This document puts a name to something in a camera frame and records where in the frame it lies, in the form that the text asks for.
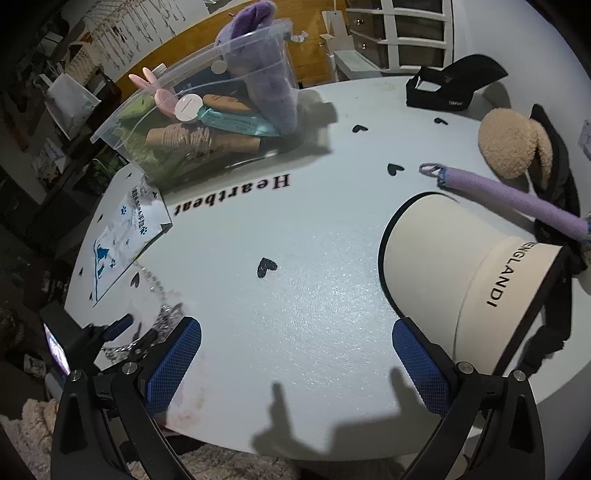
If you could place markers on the teal packet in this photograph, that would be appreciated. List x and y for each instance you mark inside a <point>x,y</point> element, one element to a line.
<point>235,122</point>

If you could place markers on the clear plastic storage container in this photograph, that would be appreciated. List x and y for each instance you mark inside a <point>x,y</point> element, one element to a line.
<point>138,124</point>

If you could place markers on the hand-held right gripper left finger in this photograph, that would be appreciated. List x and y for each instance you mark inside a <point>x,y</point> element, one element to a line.
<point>175,360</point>

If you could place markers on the pink rabbit-ear clip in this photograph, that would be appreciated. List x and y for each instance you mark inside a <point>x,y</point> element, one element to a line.
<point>159,94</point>

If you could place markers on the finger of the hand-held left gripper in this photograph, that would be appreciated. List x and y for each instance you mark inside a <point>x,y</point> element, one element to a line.
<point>117,325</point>
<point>145,344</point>

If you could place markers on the purple stick floral ball end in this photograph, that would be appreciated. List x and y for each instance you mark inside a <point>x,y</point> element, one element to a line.
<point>508,194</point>

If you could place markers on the white pill bottle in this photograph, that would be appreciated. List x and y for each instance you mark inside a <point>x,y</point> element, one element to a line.
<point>188,107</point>

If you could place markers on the jute twine spool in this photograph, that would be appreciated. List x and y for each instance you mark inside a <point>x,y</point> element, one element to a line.
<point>184,136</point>

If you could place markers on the woven basket bag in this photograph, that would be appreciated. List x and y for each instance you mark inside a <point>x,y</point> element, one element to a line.
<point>81,67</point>

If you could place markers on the purple plush toy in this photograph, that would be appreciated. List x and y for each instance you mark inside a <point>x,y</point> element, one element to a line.
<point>258,55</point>

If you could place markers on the white wooden stand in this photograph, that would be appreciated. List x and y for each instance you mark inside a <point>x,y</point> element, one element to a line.
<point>351,60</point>

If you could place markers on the beige sun visor black trim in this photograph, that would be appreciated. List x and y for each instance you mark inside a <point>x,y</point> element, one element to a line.
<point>438,258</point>

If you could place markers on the white tote bag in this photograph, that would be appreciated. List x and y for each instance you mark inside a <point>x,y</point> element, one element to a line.
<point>69,101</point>

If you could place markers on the macrame wall hanging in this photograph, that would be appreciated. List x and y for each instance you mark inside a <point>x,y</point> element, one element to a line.
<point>134,27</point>

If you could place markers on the black cloth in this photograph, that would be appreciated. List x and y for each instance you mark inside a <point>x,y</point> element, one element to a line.
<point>561,175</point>

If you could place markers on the white packet blue paw print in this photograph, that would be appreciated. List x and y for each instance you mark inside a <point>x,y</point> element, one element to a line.
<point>141,189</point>

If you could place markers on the white wall socket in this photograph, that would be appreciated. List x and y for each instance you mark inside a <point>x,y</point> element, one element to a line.
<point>585,141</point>

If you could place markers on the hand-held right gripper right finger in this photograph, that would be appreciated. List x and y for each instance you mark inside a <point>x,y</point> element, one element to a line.
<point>420,369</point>

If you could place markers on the beige fluffy earmuffs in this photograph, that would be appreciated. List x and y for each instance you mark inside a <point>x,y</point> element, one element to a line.
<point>508,143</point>

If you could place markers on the white pouch blue cat print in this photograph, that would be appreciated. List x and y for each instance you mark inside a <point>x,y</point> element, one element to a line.
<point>124,230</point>

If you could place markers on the green box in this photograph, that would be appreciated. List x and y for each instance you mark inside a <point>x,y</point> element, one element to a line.
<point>108,168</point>

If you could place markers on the white paper bag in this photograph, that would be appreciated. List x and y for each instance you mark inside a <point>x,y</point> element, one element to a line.
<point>48,161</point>

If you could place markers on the white frame drawer unit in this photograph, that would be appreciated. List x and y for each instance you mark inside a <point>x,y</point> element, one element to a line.
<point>392,27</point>

